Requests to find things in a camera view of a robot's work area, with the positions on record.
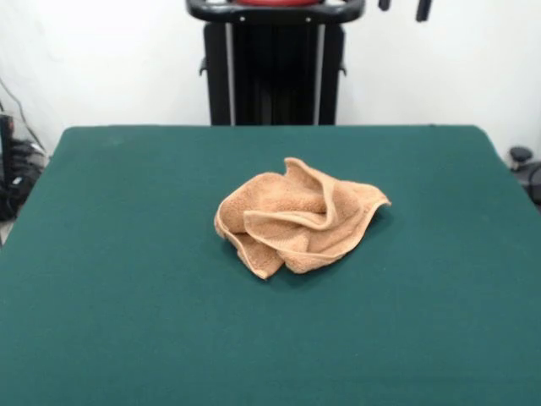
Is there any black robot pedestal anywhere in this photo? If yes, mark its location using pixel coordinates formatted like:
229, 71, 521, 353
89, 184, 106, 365
185, 0, 365, 127

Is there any tan terry towel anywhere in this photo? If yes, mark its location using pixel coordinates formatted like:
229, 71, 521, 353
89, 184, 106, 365
214, 156, 393, 281

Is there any black computer tower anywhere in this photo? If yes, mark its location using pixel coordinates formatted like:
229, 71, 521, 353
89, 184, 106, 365
0, 112, 14, 187

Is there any black cable pile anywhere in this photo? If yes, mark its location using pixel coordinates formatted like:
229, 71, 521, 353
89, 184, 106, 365
0, 139, 51, 222

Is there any grey wall cable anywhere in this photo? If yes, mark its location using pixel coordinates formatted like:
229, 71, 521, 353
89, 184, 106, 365
0, 78, 47, 153

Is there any grey office chair base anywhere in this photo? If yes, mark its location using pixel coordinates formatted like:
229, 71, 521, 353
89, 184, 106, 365
508, 145, 541, 200

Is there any dark green table cloth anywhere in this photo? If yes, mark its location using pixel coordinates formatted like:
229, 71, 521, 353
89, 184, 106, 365
0, 124, 541, 406

